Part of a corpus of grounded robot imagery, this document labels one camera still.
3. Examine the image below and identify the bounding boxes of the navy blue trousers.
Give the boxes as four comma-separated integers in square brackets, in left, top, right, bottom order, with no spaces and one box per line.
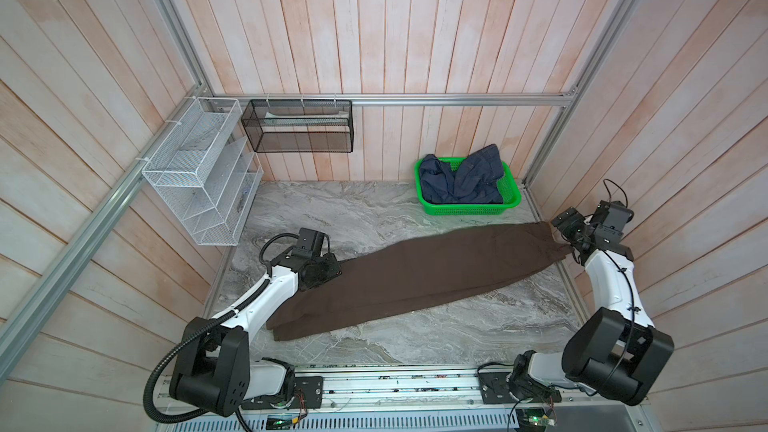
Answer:
[422,144,502,203]

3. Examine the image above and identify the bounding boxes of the green plastic basket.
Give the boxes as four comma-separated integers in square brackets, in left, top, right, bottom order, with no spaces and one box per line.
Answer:
[413,157,522,216]

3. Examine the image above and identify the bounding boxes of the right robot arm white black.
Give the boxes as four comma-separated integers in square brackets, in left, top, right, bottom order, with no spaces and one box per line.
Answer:
[507,201,674,406]

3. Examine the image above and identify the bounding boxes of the black corrugated cable hose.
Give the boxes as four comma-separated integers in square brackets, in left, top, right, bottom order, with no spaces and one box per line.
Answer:
[142,232,301,432]

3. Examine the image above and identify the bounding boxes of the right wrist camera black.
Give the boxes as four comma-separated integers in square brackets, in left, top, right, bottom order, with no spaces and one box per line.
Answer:
[590,201,634,248]

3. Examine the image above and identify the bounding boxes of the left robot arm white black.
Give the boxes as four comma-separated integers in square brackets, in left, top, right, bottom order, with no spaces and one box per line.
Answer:
[168,252,341,417]

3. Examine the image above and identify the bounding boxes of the white wire mesh shelf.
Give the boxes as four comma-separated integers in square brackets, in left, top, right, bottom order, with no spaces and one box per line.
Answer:
[143,97,264,247]

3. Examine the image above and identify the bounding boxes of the aluminium mounting rail base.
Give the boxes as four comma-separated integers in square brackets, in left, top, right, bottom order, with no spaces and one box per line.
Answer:
[169,365,661,431]

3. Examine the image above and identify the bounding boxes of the brown trousers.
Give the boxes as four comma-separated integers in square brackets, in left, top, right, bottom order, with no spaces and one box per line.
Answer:
[266,222,572,341]

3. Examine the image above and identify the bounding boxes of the black mesh wall basket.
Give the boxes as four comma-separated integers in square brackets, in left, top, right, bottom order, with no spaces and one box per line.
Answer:
[241,98,355,154]

